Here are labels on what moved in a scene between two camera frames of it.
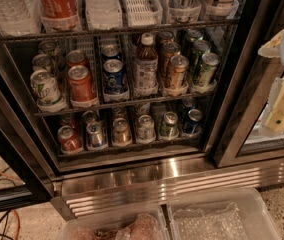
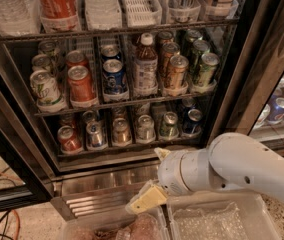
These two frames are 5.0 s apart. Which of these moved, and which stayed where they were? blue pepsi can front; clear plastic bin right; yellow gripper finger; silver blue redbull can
Moved: yellow gripper finger
Stayed: blue pepsi can front; silver blue redbull can; clear plastic bin right
